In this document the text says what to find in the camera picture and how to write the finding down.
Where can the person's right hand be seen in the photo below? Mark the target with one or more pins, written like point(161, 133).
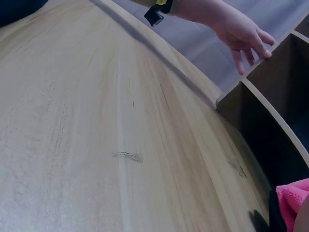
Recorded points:
point(302, 220)

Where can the person's left hand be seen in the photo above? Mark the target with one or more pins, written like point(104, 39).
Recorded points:
point(236, 30)

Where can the person's left fingers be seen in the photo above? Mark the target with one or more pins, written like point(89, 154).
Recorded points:
point(260, 47)

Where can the pink plush cloth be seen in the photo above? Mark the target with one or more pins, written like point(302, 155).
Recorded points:
point(289, 195)

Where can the person's left forearm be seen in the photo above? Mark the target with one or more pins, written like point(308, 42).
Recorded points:
point(198, 10)

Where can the wooden compartment shelf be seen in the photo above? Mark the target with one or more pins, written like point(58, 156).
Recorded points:
point(268, 70)

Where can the black wrist band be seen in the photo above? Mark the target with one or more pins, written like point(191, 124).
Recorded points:
point(154, 17)

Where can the black upright object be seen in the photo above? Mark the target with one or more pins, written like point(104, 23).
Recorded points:
point(275, 215)

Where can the dark blue rounded object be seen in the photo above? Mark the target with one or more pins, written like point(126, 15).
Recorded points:
point(17, 9)

